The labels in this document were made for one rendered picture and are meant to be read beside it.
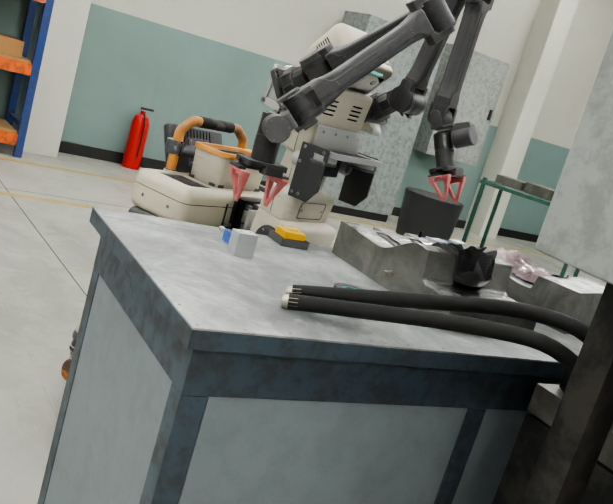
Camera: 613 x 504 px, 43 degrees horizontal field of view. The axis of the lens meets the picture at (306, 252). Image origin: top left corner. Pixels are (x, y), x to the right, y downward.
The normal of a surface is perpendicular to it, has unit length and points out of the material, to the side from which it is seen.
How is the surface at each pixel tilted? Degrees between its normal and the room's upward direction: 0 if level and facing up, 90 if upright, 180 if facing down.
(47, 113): 90
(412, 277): 90
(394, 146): 90
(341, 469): 90
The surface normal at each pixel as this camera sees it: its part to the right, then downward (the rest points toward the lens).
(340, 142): 0.75, 0.35
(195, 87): 0.51, 0.33
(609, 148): -0.85, -0.14
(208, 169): -0.62, 0.04
